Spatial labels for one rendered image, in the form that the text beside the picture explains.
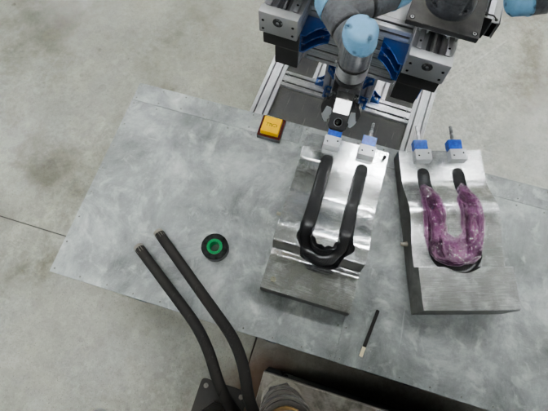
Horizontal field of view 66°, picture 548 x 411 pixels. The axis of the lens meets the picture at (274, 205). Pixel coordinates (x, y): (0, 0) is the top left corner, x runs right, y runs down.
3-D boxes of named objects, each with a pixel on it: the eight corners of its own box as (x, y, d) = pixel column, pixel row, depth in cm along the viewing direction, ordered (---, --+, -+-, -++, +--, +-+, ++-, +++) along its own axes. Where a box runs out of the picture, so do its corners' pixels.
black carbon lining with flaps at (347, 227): (320, 156, 133) (324, 141, 124) (371, 170, 131) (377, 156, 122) (289, 261, 121) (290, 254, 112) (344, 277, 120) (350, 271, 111)
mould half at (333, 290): (305, 144, 142) (308, 124, 129) (382, 165, 139) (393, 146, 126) (260, 289, 126) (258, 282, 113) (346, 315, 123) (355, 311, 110)
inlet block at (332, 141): (331, 117, 138) (333, 108, 133) (346, 121, 137) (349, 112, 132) (320, 152, 134) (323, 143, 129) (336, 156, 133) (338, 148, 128)
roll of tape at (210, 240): (199, 258, 129) (197, 255, 126) (207, 233, 131) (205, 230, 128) (224, 264, 128) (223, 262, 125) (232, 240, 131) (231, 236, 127)
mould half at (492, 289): (393, 158, 140) (403, 142, 130) (472, 157, 140) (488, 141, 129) (411, 315, 123) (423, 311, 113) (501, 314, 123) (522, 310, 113)
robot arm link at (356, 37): (369, 4, 90) (388, 34, 87) (359, 41, 100) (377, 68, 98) (335, 16, 89) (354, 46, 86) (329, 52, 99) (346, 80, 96)
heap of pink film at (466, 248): (413, 184, 130) (422, 174, 123) (471, 183, 130) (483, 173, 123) (424, 267, 122) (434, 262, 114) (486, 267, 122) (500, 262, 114)
